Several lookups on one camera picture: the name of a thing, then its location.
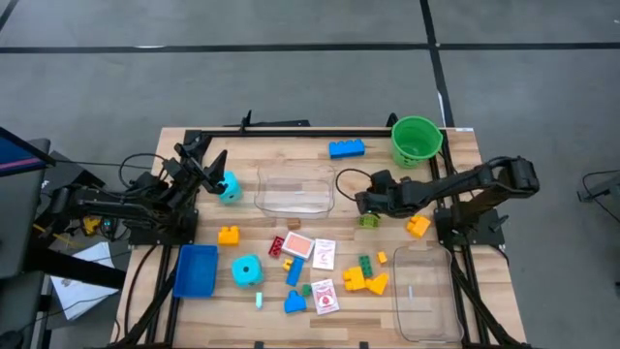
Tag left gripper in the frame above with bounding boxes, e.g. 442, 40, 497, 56
163, 134, 229, 198

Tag teal foam die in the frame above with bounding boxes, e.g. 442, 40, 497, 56
231, 254, 265, 290
217, 170, 243, 205

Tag yellow stepped toy brick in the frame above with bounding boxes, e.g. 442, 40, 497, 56
405, 214, 432, 239

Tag long blue toy brick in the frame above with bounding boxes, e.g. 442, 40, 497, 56
327, 139, 366, 160

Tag yellow two-stud toy brick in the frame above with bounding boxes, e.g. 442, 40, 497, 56
217, 225, 241, 247

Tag card deck white face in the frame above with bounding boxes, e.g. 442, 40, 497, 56
311, 238, 337, 271

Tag red toy brick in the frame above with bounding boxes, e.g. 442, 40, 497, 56
267, 236, 286, 259

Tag slim blue toy brick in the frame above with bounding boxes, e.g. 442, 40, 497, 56
285, 256, 306, 288

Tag green monster face bucket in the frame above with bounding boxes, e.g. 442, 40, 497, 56
389, 114, 445, 170

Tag long black stand foot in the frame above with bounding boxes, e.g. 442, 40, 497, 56
224, 110, 311, 130

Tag yellow wedge toy brick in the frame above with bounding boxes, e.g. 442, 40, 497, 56
364, 271, 390, 297

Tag large yellow notched brick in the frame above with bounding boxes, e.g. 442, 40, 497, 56
342, 266, 368, 293

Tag clear plastic bin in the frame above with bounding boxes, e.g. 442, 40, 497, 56
254, 163, 337, 220
391, 243, 465, 344

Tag blue plastic tray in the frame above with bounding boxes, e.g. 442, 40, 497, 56
172, 243, 220, 299

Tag card deck red emblem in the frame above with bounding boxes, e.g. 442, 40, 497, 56
310, 278, 341, 317

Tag blue arched toy brick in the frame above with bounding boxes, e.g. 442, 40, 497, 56
283, 289, 308, 315

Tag white paper sheets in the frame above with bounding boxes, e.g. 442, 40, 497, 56
49, 240, 121, 322

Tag black side cart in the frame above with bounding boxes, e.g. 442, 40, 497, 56
0, 138, 128, 349

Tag grey floor stand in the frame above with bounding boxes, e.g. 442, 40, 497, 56
574, 168, 620, 225

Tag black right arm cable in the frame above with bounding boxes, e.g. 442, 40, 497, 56
335, 168, 377, 203

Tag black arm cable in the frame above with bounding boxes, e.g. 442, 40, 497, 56
118, 153, 169, 191
335, 168, 377, 203

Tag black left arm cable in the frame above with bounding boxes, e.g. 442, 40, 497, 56
118, 153, 169, 191

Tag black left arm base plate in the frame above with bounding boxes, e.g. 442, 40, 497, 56
128, 207, 200, 246

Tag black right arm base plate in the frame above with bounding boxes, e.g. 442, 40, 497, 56
434, 207, 506, 248

